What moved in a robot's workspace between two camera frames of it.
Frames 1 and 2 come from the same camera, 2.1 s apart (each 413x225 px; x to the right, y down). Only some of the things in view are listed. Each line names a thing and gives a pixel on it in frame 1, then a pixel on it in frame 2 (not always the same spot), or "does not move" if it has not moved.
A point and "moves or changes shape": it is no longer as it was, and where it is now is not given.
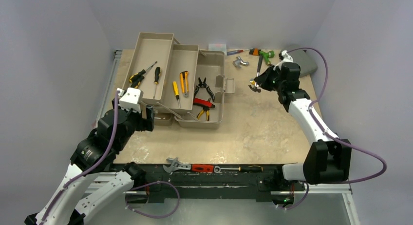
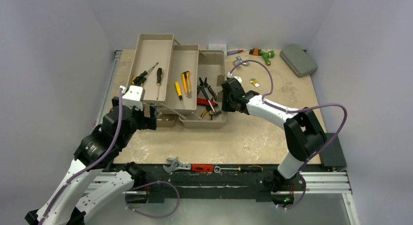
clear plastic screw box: [217, 46] does not move
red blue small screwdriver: [234, 51] does not move
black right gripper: [265, 80] -> [226, 96]
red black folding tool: [203, 103] moves or changes shape
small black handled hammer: [255, 88] -> [215, 113]
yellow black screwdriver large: [140, 73] moves or changes shape
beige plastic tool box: [184, 85] does not move
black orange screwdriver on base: [253, 168] does not move
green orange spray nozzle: [266, 56] does not move
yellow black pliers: [206, 106] moves or changes shape
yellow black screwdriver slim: [158, 69] moves or changes shape
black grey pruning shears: [203, 84] does not move
